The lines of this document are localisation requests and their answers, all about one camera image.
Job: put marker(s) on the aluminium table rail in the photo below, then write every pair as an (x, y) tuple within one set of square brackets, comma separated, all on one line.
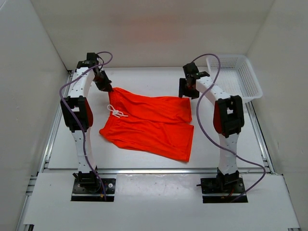
[(157, 170)]

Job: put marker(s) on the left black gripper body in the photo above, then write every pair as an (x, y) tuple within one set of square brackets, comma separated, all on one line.
[(101, 76)]

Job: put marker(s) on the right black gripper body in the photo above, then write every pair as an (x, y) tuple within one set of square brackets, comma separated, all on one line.
[(187, 85)]

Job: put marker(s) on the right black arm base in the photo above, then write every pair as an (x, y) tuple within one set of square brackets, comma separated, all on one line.
[(223, 188)]

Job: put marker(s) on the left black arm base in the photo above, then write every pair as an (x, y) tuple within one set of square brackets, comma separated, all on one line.
[(88, 188)]

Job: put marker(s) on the orange shorts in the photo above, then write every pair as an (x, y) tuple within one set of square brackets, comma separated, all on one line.
[(159, 125)]

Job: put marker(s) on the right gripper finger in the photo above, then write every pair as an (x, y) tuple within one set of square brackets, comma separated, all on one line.
[(182, 87), (192, 93)]

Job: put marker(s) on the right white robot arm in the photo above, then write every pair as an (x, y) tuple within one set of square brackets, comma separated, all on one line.
[(228, 118)]

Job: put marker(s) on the white plastic basket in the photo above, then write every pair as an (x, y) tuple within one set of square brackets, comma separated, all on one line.
[(236, 76)]

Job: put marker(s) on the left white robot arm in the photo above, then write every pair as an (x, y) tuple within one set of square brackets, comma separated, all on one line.
[(77, 114)]

